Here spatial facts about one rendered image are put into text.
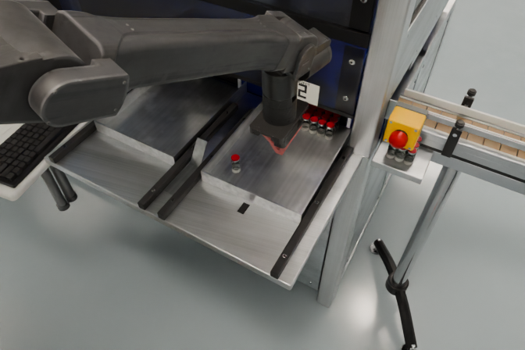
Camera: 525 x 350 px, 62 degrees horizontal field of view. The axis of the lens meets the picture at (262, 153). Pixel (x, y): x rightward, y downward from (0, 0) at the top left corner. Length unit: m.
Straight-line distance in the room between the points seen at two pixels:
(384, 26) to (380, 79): 0.12
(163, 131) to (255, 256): 0.45
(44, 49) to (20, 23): 0.03
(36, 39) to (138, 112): 0.93
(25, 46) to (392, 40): 0.71
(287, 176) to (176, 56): 0.67
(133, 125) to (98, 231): 1.00
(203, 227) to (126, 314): 0.98
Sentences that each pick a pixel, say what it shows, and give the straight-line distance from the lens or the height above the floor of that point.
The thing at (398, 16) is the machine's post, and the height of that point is 1.27.
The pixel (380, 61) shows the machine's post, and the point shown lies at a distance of 0.94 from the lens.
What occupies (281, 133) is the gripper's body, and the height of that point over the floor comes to 1.18.
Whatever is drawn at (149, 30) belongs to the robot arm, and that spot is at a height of 1.48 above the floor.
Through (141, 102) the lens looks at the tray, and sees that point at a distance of 1.29.
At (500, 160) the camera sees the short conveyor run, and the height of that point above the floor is 0.92.
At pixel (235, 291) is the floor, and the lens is 1.87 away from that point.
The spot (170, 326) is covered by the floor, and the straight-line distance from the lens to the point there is 1.84.
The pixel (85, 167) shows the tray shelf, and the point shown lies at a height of 0.88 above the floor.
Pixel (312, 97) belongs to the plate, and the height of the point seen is 1.01.
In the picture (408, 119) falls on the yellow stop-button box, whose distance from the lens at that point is 1.02.
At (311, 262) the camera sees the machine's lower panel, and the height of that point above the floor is 0.27.
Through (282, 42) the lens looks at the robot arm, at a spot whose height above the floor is 1.38.
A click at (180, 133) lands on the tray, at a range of 1.17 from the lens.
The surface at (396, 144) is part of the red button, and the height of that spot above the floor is 0.99.
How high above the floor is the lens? 1.68
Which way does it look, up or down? 47 degrees down
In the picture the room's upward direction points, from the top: straight up
